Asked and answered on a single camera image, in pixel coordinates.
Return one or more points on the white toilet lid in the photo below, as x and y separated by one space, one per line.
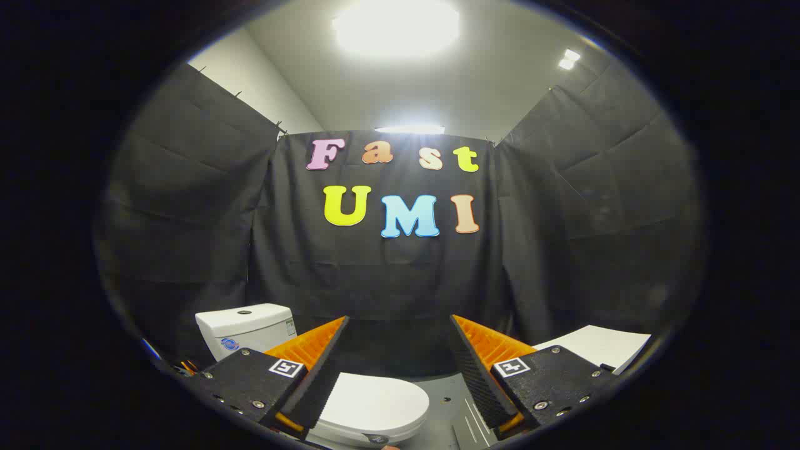
375 400

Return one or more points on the black backdrop cloth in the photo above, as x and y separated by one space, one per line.
375 281

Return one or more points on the long strip ceiling light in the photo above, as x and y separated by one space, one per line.
409 129

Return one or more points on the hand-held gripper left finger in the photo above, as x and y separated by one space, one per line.
325 375

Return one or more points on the large round ceiling light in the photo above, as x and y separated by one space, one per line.
397 25

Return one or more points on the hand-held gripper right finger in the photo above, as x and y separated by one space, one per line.
478 375

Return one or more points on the small ceiling light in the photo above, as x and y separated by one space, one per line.
569 59

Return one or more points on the white plastic drawer cabinet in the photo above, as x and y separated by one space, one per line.
600 347

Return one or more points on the white ceramic toilet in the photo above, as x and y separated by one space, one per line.
244 328

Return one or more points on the orange black gripper tool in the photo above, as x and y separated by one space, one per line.
186 366

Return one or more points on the white device with blue edge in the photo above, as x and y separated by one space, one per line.
150 350

